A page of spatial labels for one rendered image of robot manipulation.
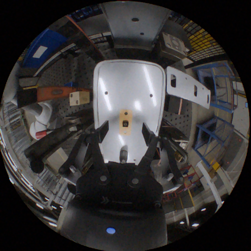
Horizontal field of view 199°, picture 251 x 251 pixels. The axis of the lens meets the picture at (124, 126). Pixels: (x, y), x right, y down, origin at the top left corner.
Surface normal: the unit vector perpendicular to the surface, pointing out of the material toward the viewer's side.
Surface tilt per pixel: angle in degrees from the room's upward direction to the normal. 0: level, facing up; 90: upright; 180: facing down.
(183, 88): 0
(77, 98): 0
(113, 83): 0
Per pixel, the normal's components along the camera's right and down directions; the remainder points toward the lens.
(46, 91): 1.00, 0.06
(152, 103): -0.05, 0.38
